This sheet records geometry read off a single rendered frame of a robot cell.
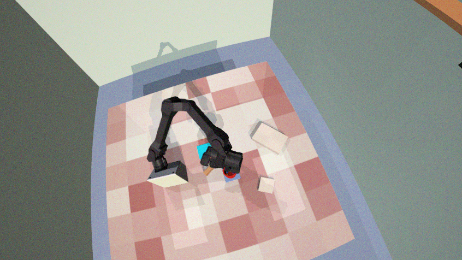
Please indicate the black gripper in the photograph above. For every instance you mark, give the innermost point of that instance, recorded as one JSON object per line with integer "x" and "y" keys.
{"x": 205, "y": 162}

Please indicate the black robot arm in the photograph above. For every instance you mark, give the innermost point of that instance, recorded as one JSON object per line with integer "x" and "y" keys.
{"x": 218, "y": 139}

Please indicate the orange flat bar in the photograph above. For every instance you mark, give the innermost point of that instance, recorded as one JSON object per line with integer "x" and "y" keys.
{"x": 208, "y": 170}

